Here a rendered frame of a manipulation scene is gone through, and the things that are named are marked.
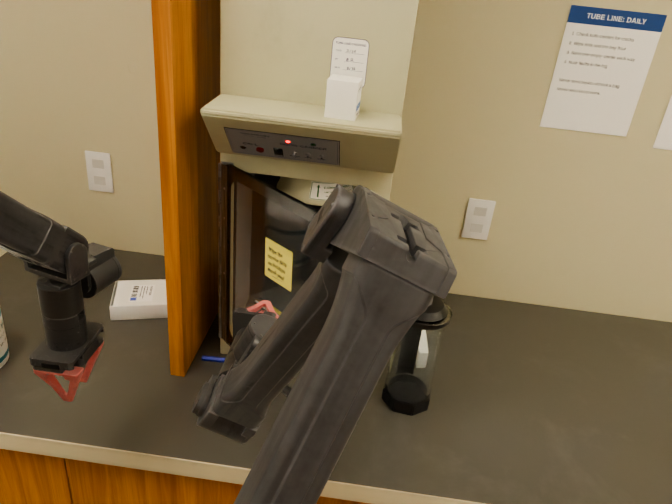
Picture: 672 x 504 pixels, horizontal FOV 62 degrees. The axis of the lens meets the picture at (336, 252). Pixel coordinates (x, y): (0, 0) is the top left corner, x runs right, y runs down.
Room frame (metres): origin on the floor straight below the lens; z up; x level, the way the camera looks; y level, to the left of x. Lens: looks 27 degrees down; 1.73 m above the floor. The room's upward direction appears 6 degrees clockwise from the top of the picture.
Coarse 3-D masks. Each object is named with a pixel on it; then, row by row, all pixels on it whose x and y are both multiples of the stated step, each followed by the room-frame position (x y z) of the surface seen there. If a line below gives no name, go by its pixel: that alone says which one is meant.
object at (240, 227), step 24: (240, 192) 0.93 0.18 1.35; (264, 192) 0.88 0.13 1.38; (240, 216) 0.93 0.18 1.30; (264, 216) 0.88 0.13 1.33; (288, 216) 0.84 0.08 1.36; (312, 216) 0.80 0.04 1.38; (240, 240) 0.93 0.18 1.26; (264, 240) 0.88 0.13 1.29; (288, 240) 0.84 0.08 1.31; (240, 264) 0.93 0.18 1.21; (264, 264) 0.88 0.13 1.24; (312, 264) 0.79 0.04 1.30; (240, 288) 0.93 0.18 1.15; (264, 288) 0.88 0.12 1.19; (288, 384) 0.82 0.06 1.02
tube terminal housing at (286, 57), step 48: (240, 0) 0.99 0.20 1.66; (288, 0) 0.98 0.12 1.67; (336, 0) 0.98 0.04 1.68; (384, 0) 0.98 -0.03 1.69; (240, 48) 0.99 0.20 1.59; (288, 48) 0.98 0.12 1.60; (384, 48) 0.98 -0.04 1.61; (288, 96) 0.98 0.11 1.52; (384, 96) 0.98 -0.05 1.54; (384, 192) 0.98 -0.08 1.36
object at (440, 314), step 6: (432, 300) 0.90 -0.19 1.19; (438, 300) 0.92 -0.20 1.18; (432, 306) 0.89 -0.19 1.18; (438, 306) 0.90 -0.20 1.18; (444, 306) 0.90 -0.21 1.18; (426, 312) 0.87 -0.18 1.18; (432, 312) 0.87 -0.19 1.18; (438, 312) 0.88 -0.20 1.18; (444, 312) 0.89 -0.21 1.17; (420, 318) 0.86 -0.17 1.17; (426, 318) 0.86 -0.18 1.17; (432, 318) 0.87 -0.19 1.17; (438, 318) 0.87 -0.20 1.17
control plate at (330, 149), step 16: (224, 128) 0.90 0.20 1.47; (240, 144) 0.93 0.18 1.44; (256, 144) 0.92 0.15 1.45; (272, 144) 0.92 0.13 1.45; (288, 144) 0.91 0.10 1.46; (304, 144) 0.91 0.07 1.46; (320, 144) 0.90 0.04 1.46; (336, 144) 0.89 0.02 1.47; (304, 160) 0.95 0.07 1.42; (320, 160) 0.94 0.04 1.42; (336, 160) 0.93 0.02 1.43
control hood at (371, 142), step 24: (240, 96) 0.98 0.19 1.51; (216, 120) 0.88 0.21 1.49; (240, 120) 0.88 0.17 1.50; (264, 120) 0.87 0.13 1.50; (288, 120) 0.87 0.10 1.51; (312, 120) 0.87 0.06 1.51; (336, 120) 0.89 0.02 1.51; (360, 120) 0.90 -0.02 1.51; (384, 120) 0.92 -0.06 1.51; (216, 144) 0.94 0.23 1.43; (360, 144) 0.89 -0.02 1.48; (384, 144) 0.88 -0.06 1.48; (360, 168) 0.95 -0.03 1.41; (384, 168) 0.94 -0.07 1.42
